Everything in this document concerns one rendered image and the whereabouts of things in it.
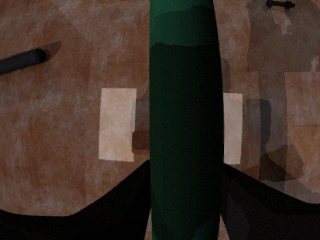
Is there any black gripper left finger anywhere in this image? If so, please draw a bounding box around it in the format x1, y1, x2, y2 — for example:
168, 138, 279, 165
0, 160, 151, 240

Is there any dark green cylinder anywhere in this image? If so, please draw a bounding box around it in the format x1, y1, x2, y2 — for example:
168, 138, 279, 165
149, 0, 224, 240

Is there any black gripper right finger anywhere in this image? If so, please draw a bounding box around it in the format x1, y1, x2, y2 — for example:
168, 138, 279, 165
220, 163, 320, 240

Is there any black rod with grey end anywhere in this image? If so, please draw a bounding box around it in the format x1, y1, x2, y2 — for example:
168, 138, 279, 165
0, 48, 47, 75

